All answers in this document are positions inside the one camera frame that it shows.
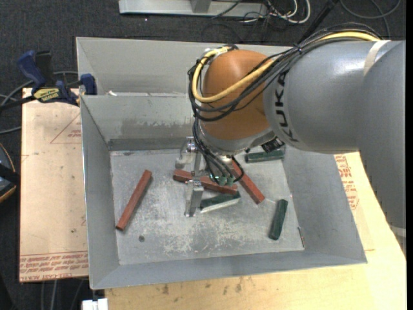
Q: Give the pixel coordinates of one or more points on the brown cardboard board, red print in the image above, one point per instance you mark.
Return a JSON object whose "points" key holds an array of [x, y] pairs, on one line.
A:
{"points": [[51, 189]]}

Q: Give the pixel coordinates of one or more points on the grey metal bin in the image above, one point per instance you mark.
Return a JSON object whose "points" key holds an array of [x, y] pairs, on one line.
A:
{"points": [[161, 231]]}

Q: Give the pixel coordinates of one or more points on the red-brown flat block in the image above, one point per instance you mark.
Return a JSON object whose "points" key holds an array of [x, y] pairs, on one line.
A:
{"points": [[134, 200], [214, 186], [253, 190]]}

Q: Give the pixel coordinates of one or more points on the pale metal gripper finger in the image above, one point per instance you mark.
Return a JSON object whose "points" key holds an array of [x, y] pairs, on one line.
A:
{"points": [[193, 199], [184, 155]]}

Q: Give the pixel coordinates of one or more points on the dark green flat block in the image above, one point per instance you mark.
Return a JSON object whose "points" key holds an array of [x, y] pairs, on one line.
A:
{"points": [[266, 156], [216, 201], [278, 220]]}

